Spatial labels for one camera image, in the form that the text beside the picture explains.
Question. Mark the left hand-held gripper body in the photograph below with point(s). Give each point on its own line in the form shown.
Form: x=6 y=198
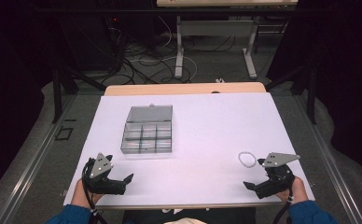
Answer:
x=101 y=182

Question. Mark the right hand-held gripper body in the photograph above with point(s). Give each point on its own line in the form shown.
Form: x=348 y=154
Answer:
x=277 y=177

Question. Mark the person's right hand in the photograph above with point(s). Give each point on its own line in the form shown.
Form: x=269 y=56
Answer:
x=298 y=191

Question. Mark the person's left hand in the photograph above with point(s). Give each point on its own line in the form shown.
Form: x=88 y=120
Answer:
x=80 y=196

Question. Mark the person's dark clothing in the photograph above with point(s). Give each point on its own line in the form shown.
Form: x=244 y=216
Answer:
x=145 y=216

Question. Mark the clear plastic compartment box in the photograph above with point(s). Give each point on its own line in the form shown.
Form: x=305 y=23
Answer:
x=148 y=130

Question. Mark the white table cover board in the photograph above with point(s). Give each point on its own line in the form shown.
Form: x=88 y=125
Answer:
x=207 y=130

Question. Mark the black metal stand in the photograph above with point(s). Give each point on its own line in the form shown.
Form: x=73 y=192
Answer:
x=309 y=90
x=58 y=93

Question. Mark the white metal-legged desk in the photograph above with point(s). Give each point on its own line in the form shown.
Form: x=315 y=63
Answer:
x=215 y=28

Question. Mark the aluminium floor rail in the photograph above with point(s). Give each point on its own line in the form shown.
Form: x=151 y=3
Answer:
x=331 y=161
x=30 y=168

